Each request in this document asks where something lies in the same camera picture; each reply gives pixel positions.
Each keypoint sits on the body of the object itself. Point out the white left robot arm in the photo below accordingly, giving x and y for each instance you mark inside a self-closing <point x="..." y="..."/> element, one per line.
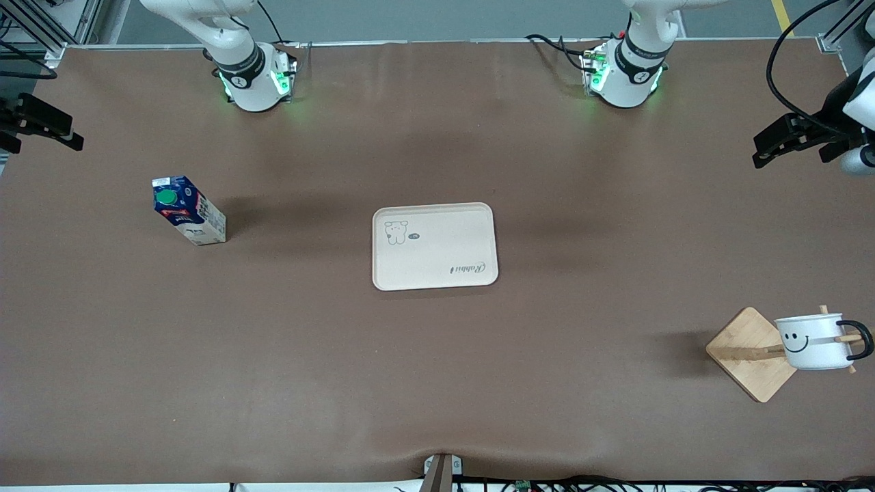
<point x="625" y="85"/>

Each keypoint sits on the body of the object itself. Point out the beige rectangular tray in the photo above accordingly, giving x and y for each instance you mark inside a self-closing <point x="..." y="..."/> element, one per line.
<point x="437" y="256"/>

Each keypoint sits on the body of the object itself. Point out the blue milk carton green cap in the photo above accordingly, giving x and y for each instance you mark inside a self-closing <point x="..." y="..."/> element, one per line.
<point x="191" y="215"/>

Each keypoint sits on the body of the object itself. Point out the small green circuit board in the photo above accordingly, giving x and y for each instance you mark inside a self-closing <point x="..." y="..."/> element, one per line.
<point x="523" y="486"/>

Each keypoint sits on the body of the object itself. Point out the wooden mug stand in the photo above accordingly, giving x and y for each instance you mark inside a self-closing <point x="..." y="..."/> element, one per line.
<point x="748" y="369"/>

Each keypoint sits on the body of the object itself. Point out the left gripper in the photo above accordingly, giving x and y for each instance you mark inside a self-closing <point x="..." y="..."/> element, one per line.
<point x="826" y="111"/>

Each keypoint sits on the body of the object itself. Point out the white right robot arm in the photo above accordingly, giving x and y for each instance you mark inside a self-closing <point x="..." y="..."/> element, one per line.
<point x="249" y="85"/>

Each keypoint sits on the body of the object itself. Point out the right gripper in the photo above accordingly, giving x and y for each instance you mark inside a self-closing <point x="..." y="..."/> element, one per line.
<point x="9" y="117"/>

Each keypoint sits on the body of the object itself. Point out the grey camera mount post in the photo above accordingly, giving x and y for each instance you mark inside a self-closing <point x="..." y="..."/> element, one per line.
<point x="439" y="473"/>

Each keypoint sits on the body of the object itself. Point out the aluminium frame profile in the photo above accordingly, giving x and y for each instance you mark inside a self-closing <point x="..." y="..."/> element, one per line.
<point x="847" y="31"/>
<point x="41" y="27"/>

